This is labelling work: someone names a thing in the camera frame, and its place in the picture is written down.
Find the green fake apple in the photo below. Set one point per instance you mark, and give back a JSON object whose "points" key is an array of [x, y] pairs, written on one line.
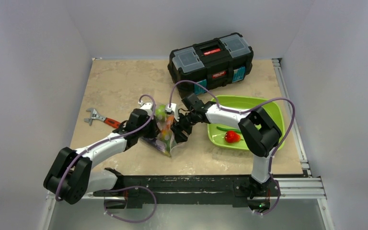
{"points": [[160, 112]]}

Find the green orange fake mango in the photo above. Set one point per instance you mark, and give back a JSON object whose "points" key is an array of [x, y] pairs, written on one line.
{"points": [[169, 122]]}

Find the black metal base frame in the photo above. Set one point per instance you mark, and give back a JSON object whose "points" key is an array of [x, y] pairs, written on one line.
{"points": [[234, 190]]}

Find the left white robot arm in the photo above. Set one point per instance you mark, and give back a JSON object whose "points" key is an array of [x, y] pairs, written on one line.
{"points": [[69, 177]]}

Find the black plastic toolbox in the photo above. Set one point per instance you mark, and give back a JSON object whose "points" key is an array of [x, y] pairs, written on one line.
{"points": [[211, 64]]}

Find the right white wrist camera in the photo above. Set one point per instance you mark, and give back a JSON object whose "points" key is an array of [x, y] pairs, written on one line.
{"points": [[172, 109]]}

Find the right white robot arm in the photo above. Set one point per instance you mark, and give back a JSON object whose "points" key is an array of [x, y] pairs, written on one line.
{"points": [[259, 131]]}

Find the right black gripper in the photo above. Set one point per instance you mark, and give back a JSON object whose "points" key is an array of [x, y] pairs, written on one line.
{"points": [[183, 121]]}

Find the red handled adjustable wrench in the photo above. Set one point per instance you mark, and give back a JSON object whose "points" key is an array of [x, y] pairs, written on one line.
{"points": [[94, 115]]}

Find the clear zip top bag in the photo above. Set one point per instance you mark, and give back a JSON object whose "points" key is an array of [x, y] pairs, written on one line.
{"points": [[164, 142]]}

